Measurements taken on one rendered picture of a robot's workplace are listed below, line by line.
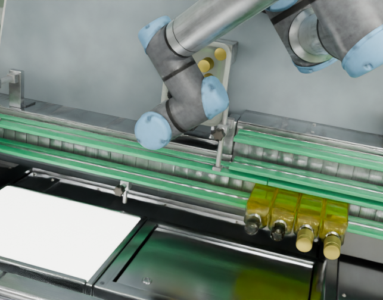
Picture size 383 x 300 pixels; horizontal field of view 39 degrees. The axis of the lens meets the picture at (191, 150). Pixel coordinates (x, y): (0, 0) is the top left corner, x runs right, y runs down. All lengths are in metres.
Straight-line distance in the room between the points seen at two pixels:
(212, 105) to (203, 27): 0.17
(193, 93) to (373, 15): 0.40
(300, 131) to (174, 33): 0.51
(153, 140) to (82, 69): 0.63
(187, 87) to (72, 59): 0.67
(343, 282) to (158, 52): 0.73
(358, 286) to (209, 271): 0.37
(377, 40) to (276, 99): 0.73
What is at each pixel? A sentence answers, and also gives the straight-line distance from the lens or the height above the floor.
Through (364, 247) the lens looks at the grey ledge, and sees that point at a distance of 1.48.
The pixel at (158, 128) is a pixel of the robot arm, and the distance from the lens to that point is 1.06.
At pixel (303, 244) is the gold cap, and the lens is 1.16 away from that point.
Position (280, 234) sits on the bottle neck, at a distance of 1.21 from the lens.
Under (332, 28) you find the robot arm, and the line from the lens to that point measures 0.81.
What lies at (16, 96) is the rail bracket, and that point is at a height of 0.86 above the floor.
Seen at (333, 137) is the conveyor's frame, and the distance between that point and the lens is 1.38.
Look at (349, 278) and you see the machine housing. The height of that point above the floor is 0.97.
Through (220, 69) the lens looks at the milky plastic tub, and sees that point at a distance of 1.48.
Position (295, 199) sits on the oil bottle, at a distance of 1.30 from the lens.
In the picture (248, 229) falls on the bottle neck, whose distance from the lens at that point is 1.20.
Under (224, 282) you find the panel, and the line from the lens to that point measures 1.22.
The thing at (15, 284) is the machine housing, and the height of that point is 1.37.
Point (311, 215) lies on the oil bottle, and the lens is 1.23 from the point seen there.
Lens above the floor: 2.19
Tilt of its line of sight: 66 degrees down
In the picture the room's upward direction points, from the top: 138 degrees counter-clockwise
